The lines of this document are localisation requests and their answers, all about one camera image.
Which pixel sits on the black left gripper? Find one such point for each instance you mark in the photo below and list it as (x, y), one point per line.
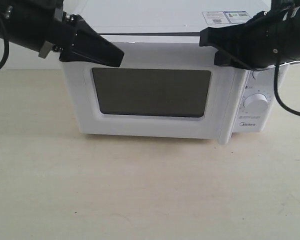
(30, 24)

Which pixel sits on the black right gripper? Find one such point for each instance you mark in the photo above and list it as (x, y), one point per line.
(264, 38)

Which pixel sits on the white microwave door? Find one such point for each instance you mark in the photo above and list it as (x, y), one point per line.
(167, 90)

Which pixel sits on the white microwave oven body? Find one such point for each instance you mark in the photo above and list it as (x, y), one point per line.
(178, 21)

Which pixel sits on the blue white label sticker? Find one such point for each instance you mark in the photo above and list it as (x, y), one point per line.
(225, 17)

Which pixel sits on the lower white control knob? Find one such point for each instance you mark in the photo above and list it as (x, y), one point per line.
(256, 103)

